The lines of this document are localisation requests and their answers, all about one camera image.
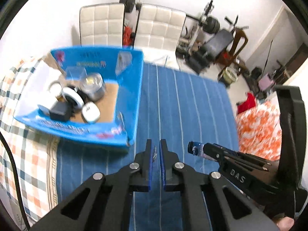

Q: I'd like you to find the blue cardboard box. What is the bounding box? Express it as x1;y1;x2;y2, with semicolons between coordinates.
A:
14;45;144;148

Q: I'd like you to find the right white quilted chair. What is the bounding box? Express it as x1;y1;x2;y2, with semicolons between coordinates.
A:
134;4;186;51

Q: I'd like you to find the white cylindrical jar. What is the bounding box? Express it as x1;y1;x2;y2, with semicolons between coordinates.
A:
49;81;63;99

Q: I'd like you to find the brown wooden chair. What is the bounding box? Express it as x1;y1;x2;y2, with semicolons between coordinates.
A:
215;27;249;68

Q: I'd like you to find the black white round container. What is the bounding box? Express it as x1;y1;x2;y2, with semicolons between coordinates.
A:
62;85;87;110

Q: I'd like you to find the black power adapter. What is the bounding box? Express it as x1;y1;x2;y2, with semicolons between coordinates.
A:
49;101;73;122

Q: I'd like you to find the green waste basket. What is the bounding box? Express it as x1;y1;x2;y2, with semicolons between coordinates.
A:
218;67;238;88

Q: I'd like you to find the clear acrylic cube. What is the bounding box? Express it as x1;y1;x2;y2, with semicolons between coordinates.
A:
65;66;87;81

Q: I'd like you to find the red cloth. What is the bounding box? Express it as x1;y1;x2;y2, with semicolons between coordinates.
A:
236;92;257;115

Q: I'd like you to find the black weight bench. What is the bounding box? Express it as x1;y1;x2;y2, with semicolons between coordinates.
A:
187;29;233;75

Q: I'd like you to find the blue capped bottle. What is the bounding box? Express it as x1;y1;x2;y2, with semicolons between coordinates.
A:
187;141;217;162

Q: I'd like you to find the black cable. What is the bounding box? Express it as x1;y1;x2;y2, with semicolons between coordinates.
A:
0;131;31;231

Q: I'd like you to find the orange floral cloth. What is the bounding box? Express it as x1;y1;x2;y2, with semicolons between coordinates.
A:
235;101;282;161

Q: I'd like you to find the white quilted chair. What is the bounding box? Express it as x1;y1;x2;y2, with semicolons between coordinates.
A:
134;4;186;51
79;3;125;46

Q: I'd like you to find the white oval device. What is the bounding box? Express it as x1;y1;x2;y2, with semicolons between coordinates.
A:
81;102;100;123

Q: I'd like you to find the plaid checkered cloth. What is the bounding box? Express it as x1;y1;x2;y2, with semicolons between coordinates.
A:
1;57;59;224

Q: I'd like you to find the blue striped blanket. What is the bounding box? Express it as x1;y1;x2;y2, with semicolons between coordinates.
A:
47;61;240;231

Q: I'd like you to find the barbell weight rack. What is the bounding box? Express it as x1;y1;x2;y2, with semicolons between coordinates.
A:
186;0;220;44

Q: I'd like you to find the silver round tin gold lid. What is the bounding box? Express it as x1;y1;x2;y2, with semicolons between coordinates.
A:
79;73;106;102

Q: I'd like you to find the left white quilted chair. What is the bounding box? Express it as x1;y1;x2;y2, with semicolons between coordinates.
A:
79;3;125;46

